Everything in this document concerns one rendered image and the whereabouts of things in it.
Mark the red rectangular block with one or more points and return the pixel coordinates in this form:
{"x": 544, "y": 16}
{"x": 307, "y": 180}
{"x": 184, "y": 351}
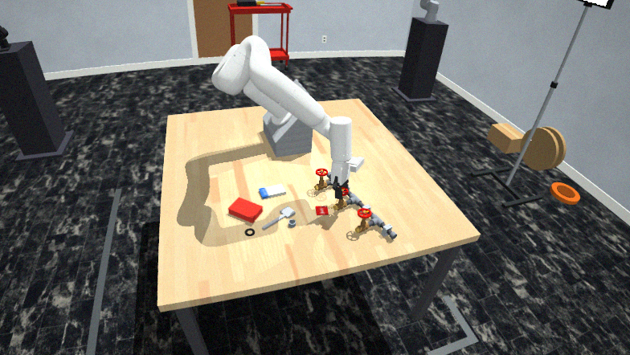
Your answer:
{"x": 245, "y": 210}

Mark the red square tag on chain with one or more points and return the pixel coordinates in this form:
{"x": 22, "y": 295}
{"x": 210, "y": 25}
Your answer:
{"x": 322, "y": 210}

